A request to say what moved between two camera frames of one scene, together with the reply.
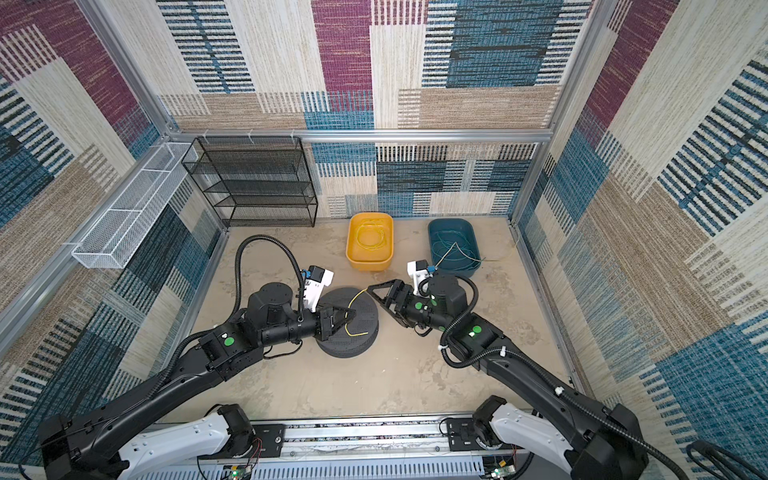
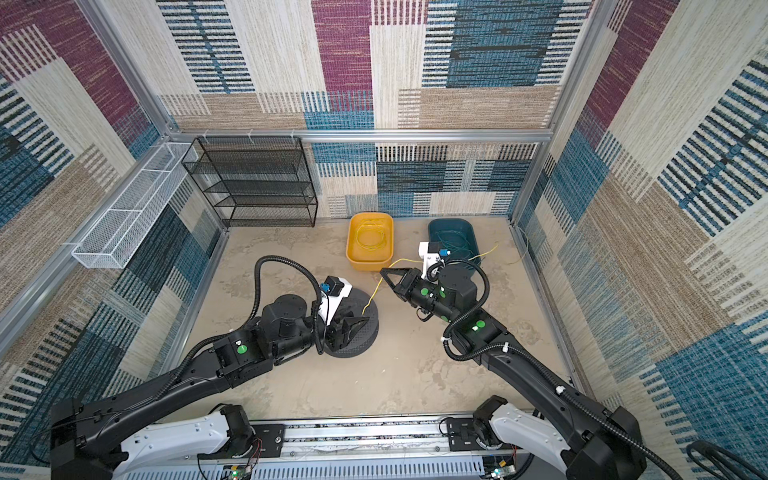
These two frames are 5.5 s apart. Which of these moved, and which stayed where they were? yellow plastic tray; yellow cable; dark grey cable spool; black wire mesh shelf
Moved: yellow cable
Stayed: yellow plastic tray; dark grey cable spool; black wire mesh shelf
